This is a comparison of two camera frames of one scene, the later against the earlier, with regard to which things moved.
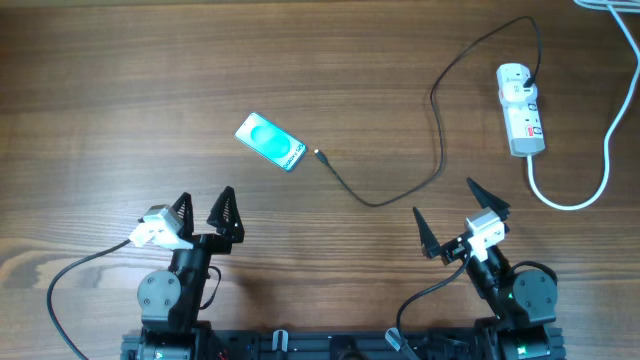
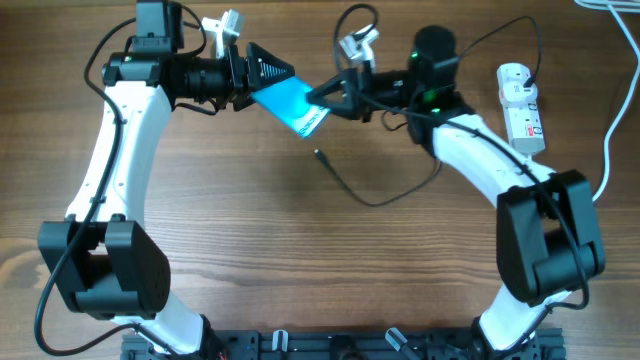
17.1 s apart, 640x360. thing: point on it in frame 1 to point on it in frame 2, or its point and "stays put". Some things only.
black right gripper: x=458 y=245 to x=364 y=87
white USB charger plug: x=515 y=91 stays put
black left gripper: x=205 y=240 to x=239 y=76
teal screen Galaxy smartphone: x=270 y=141 to x=288 y=103
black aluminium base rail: x=336 y=344 stays put
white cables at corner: x=614 y=6 stays put
